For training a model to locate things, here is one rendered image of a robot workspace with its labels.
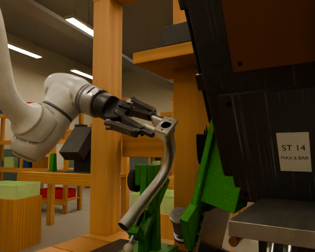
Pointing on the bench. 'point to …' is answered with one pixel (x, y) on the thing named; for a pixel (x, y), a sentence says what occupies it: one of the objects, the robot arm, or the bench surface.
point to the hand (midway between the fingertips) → (159, 128)
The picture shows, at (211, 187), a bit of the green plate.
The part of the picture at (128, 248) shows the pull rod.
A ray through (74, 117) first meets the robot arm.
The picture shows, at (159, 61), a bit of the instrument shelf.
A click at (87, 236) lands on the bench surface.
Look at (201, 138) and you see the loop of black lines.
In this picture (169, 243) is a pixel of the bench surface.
